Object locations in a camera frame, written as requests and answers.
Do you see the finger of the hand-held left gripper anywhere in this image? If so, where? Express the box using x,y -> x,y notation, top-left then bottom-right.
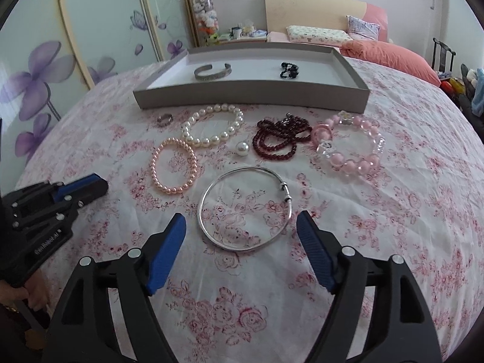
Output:
11,180 -> 109,231
0,173 -> 103,207

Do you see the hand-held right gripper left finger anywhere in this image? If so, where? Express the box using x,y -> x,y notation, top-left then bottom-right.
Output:
41,212 -> 187,363

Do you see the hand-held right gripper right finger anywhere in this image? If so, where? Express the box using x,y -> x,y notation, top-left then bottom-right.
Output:
296,211 -> 443,363

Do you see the thin silver bangle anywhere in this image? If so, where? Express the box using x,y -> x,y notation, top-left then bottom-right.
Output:
198,166 -> 293,251

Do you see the pink pearl bracelet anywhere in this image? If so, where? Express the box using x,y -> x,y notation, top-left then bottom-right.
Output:
151,138 -> 199,197

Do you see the pink glass bead bracelet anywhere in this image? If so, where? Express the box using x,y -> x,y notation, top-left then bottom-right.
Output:
311,110 -> 387,178

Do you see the dark red bead bracelet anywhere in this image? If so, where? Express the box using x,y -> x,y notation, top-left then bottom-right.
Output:
253,113 -> 314,162

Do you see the white pearl bracelet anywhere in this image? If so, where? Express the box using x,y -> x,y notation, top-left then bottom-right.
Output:
181,104 -> 244,149

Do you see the grey cardboard tray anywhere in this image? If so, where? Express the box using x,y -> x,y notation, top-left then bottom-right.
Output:
133,41 -> 371,114

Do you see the person's left forearm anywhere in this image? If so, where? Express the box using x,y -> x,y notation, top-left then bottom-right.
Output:
0,299 -> 43,363

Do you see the person's left hand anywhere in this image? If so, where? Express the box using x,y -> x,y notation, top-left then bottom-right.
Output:
0,272 -> 51,311

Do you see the pink floral bedsheet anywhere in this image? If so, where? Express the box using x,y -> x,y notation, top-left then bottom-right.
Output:
15,55 -> 484,363

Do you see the flower print wardrobe door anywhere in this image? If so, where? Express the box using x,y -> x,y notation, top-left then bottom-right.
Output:
0,0 -> 95,176
57,0 -> 169,86
136,0 -> 199,63

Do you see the orange pink pillow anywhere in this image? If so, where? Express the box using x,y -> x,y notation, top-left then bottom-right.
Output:
340,40 -> 442,87

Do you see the clear tube of plush toys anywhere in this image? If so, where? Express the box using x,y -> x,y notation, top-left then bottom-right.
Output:
188,0 -> 222,46

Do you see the pile of colourful toys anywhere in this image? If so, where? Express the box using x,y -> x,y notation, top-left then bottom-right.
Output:
439,70 -> 465,99

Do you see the patterned cream pillow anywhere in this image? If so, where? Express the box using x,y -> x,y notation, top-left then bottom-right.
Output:
286,25 -> 350,44

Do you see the pink nightstand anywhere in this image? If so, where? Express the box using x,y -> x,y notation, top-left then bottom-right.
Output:
219,34 -> 270,46

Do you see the light blue cloth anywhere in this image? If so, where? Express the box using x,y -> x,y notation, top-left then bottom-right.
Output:
471,68 -> 484,118

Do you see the white and purple pillow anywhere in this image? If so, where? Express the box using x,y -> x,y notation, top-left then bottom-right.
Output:
347,15 -> 381,41

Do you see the black wooden chair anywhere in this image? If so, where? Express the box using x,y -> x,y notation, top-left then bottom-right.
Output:
432,38 -> 457,74

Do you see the beige and pink headboard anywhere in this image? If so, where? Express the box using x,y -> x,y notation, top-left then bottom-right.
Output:
264,0 -> 389,42

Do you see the silver cuff bracelet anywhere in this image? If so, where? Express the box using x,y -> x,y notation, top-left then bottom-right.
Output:
194,63 -> 232,81

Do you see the black bead bracelet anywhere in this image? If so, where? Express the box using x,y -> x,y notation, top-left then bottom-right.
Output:
280,61 -> 300,80

